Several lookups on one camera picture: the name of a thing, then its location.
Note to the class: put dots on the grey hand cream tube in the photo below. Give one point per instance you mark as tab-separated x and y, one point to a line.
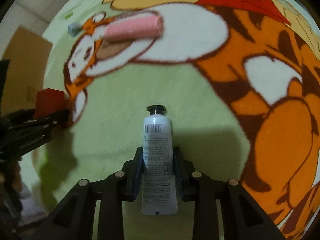
159	190

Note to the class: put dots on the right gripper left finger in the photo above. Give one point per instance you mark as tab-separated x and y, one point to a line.
73	217

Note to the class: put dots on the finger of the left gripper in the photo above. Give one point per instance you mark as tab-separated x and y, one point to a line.
17	147
23	123

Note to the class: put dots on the brown cardboard box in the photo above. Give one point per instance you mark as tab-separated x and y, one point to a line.
28	54

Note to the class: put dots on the pink hair comb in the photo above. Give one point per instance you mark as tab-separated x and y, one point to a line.
142	26

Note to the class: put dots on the person left hand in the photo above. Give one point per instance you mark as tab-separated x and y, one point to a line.
11	180

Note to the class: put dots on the green Winnie Pooh blanket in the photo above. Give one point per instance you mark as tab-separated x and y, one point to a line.
239	79

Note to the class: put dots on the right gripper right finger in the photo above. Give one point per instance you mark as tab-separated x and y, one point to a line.
223	210

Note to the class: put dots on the red cube box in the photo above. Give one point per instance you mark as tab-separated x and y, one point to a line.
48	102

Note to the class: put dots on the small blue-grey block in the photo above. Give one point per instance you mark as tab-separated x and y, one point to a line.
74	29

